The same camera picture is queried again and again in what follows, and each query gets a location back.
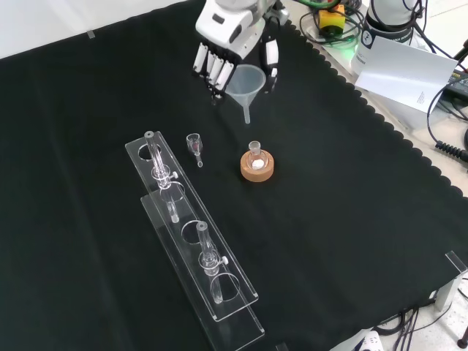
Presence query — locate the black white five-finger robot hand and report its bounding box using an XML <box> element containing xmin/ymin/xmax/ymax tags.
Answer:
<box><xmin>192</xmin><ymin>0</ymin><xmax>282</xmax><ymax>107</ymax></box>

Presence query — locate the clear plastic funnel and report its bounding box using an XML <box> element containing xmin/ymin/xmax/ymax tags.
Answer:
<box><xmin>226</xmin><ymin>64</ymin><xmax>266</xmax><ymax>125</ymax></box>

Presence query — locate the small glass weighing funnel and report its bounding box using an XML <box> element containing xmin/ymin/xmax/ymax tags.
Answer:
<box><xmin>185</xmin><ymin>133</ymin><xmax>204</xmax><ymax>169</ymax></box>

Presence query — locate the clear acrylic funnel stand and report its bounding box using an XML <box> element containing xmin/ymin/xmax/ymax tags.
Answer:
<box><xmin>124</xmin><ymin>130</ymin><xmax>266</xmax><ymax>343</ymax></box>

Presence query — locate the yellow stop button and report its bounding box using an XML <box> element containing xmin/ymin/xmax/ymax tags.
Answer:
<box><xmin>317</xmin><ymin>0</ymin><xmax>347</xmax><ymax>37</ymax></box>

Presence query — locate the small round-bottom glass flask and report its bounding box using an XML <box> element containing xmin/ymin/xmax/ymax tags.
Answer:
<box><xmin>246</xmin><ymin>140</ymin><xmax>266</xmax><ymax>171</ymax></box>

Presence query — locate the white labelled box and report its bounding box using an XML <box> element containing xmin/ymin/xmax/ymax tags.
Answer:
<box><xmin>350</xmin><ymin>21</ymin><xmax>374</xmax><ymax>75</ymax></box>

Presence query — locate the pale folded board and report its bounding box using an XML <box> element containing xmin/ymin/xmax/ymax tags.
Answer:
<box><xmin>353</xmin><ymin>34</ymin><xmax>459</xmax><ymax>129</ymax></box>

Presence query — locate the black cloth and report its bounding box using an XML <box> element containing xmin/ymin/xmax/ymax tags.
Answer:
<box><xmin>0</xmin><ymin>0</ymin><xmax>468</xmax><ymax>351</ymax></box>

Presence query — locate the black tripod leg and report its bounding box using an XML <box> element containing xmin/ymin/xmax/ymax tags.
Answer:
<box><xmin>452</xmin><ymin>36</ymin><xmax>468</xmax><ymax>64</ymax></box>

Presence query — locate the black power adapter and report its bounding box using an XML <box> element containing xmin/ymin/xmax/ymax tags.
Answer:
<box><xmin>445</xmin><ymin>68</ymin><xmax>468</xmax><ymax>100</ymax></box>

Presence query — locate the white power strip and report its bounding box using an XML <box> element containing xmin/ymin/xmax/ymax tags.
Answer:
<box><xmin>350</xmin><ymin>328</ymin><xmax>385</xmax><ymax>351</ymax></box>

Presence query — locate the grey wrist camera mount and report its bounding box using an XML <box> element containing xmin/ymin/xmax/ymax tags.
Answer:
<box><xmin>265</xmin><ymin>6</ymin><xmax>291</xmax><ymax>27</ymax></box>

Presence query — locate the cork ring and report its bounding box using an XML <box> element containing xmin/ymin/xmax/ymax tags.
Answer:
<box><xmin>240</xmin><ymin>149</ymin><xmax>275</xmax><ymax>183</ymax></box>

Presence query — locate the black coiled cable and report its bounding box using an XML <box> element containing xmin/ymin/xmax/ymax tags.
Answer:
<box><xmin>434</xmin><ymin>140</ymin><xmax>468</xmax><ymax>163</ymax></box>

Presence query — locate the grey metal bracket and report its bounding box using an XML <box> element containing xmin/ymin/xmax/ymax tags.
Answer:
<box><xmin>434</xmin><ymin>250</ymin><xmax>468</xmax><ymax>312</ymax></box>

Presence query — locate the black cable bundle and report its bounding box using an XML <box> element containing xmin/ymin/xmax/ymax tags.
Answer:
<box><xmin>375</xmin><ymin>305</ymin><xmax>439</xmax><ymax>351</ymax></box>

